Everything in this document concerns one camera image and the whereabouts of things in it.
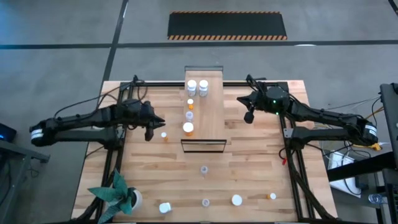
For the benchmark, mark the white plant pot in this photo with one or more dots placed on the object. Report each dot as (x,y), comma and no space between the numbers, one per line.
(138,199)

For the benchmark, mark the black equipment cart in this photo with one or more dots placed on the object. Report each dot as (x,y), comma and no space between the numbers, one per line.
(357,166)

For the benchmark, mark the white power box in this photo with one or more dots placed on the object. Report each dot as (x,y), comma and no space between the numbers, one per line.
(337,158)

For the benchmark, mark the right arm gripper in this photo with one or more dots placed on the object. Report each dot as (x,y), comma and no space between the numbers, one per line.
(259,101)

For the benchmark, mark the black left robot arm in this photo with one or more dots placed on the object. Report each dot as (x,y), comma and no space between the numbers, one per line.
(77,119)

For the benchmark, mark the black device with blue light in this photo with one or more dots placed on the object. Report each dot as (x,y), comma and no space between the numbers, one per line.
(7,133)

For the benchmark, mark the clear water bottle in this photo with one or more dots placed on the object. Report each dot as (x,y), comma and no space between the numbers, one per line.
(376,198)

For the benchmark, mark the wooden shelf with black frame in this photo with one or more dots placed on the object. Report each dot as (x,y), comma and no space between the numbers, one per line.
(213,105)

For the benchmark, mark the large amber pill bottle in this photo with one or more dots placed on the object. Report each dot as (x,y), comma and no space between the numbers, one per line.
(236,200)
(188,127)

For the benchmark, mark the black frame clamp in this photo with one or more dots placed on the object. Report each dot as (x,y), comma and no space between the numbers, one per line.
(248,77)
(135,78)

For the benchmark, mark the black side desk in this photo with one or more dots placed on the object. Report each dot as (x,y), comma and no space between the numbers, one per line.
(28,154)

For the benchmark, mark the green artificial plant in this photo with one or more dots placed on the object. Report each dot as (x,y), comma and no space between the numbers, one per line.
(116,194)

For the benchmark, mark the black metal table frame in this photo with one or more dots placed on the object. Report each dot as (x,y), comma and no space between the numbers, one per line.
(168,84)

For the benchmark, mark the black equipment case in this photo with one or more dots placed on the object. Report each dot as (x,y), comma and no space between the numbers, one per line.
(390,115)

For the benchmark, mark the white melatonin bottle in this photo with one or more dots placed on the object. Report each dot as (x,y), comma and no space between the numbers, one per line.
(165,207)
(203,87)
(191,87)

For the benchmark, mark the small amber pill bottle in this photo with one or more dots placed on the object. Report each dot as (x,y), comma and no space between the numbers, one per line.
(163,135)
(190,101)
(272,196)

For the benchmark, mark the black hazard-striped floor mat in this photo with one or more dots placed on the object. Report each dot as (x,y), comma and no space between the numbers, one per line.
(227,25)

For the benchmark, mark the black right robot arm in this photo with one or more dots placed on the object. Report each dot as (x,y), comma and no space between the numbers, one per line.
(326,116)

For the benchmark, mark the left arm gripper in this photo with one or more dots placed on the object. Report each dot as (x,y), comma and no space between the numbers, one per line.
(144,115)

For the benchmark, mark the yellow power connector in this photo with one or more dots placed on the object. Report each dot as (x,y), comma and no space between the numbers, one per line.
(374,144)

